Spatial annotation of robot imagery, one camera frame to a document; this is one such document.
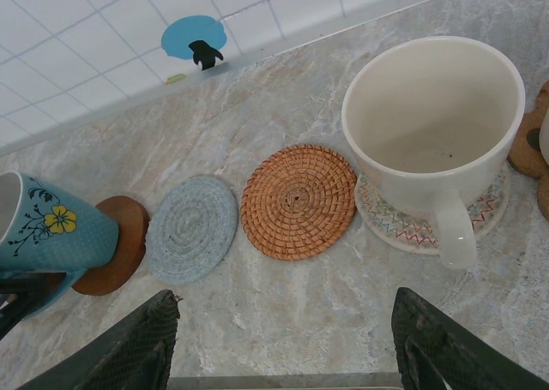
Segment paw shaped cork coaster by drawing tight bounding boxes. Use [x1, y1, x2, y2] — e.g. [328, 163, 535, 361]
[505, 79, 549, 222]

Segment cream ceramic cup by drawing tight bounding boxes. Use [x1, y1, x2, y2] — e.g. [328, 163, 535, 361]
[341, 36, 527, 270]

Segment blue woven round coaster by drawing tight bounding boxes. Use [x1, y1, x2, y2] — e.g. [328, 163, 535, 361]
[145, 174, 239, 286]

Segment brown round wooden coaster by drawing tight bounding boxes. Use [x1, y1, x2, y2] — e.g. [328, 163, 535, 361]
[70, 195, 151, 297]

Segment metal tray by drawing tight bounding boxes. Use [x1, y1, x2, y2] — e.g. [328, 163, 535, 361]
[169, 375, 404, 390]

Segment teal flower print cup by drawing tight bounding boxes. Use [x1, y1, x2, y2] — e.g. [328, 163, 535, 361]
[0, 171, 120, 321]

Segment penguin on blue circle sticker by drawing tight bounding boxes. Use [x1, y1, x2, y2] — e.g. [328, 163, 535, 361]
[160, 15, 227, 72]

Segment round rattan coaster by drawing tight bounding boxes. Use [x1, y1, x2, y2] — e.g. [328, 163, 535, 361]
[239, 143, 359, 262]

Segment white zigzag stitched coaster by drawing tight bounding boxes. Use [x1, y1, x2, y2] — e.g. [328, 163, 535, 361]
[353, 162, 511, 250]

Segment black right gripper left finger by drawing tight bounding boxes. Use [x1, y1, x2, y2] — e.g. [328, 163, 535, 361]
[16, 290, 180, 390]

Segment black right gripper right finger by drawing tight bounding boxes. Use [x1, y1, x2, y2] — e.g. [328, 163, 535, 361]
[390, 286, 549, 390]

